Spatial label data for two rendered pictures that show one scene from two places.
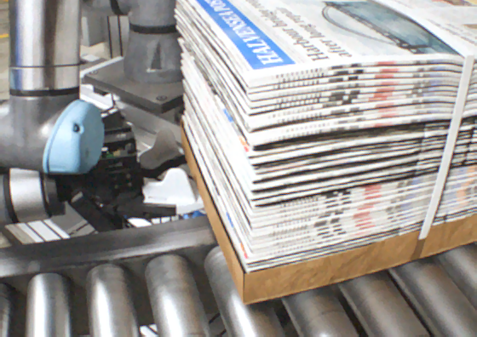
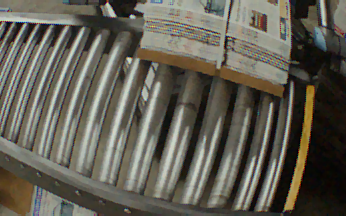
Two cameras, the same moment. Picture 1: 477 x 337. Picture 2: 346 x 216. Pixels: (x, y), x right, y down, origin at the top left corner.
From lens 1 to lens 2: 1.38 m
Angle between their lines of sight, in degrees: 26
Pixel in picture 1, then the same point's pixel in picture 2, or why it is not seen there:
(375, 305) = (186, 83)
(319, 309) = (163, 72)
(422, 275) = (216, 84)
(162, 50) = not seen: outside the picture
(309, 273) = (163, 57)
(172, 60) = not seen: outside the picture
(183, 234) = (138, 25)
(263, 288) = (145, 55)
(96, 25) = not seen: outside the picture
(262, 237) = (147, 38)
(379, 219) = (195, 51)
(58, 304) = (84, 38)
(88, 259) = (101, 25)
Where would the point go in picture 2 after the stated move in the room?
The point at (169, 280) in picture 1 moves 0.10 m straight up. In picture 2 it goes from (121, 40) to (125, 17)
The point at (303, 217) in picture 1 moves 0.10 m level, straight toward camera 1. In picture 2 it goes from (162, 38) to (131, 62)
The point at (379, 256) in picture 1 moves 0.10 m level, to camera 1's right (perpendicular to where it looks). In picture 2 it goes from (196, 65) to (234, 85)
